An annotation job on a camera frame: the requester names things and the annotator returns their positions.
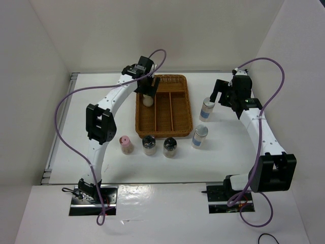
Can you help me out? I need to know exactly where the yellow cap spice bottle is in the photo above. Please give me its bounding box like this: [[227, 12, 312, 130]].
[[143, 95, 154, 107]]

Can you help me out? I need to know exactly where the silver cap jar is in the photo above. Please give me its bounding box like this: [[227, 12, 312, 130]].
[[199, 97, 215, 122], [192, 125, 208, 149]]

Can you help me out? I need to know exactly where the pink cap spice bottle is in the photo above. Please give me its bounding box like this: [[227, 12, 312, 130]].
[[119, 136, 134, 155]]

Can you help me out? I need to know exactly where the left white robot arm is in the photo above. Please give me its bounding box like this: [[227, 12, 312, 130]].
[[78, 61, 159, 203]]

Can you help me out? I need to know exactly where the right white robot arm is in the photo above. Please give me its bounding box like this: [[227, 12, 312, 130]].
[[210, 75, 297, 200]]

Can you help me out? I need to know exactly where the brown wicker divided basket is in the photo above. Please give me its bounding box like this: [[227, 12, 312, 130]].
[[135, 74, 193, 138]]

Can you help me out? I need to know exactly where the black cap bottle left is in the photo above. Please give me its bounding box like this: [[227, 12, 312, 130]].
[[142, 135, 156, 156]]

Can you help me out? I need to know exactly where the black cap bottle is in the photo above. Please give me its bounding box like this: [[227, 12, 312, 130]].
[[142, 135, 156, 156], [163, 137, 177, 158]]

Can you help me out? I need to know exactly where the black cap bottle right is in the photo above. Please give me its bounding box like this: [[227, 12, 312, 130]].
[[163, 137, 177, 158]]

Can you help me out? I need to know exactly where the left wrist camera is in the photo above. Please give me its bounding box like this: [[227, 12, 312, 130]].
[[136, 56, 155, 75]]

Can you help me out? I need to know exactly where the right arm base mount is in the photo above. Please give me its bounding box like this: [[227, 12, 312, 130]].
[[201, 184, 255, 214]]

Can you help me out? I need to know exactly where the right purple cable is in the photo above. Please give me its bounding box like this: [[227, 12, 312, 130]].
[[226, 57, 285, 227]]

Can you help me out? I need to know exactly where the purple cable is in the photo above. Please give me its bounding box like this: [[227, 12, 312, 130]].
[[226, 57, 285, 227], [55, 49, 168, 227]]

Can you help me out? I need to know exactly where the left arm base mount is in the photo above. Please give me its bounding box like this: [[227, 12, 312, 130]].
[[62, 184, 119, 217]]

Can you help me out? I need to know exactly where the aluminium table rail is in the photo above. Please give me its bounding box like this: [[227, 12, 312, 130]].
[[40, 72, 79, 186]]

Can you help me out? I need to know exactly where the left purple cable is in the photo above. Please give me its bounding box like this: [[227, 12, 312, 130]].
[[55, 49, 168, 227]]

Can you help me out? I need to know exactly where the black cable on floor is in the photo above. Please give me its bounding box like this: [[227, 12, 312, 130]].
[[258, 233, 280, 244]]

